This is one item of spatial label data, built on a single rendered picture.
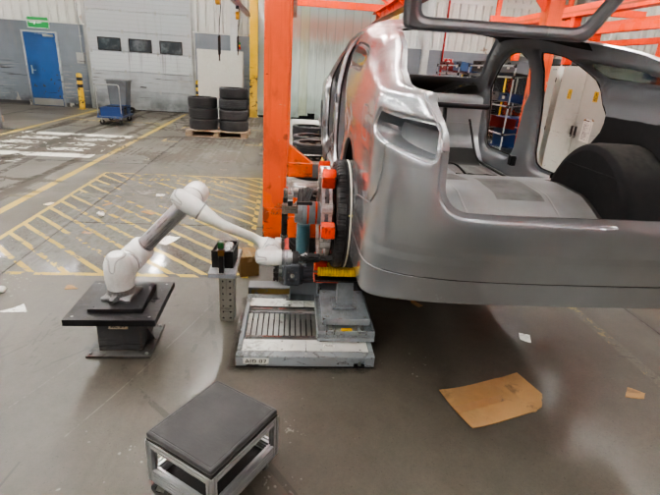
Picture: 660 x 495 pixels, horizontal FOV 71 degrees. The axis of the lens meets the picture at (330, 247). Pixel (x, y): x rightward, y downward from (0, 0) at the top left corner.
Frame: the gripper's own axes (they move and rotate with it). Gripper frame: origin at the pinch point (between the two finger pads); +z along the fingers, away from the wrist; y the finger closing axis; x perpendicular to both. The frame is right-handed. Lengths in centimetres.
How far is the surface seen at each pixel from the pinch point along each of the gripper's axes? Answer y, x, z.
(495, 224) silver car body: 102, -25, 55
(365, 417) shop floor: -2, -88, 21
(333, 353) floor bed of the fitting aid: -29, -50, 7
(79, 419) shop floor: -1, -89, -122
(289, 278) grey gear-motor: -55, 6, -21
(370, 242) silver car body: 74, -22, 12
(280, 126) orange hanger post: 2, 92, -30
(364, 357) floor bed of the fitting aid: -27, -53, 25
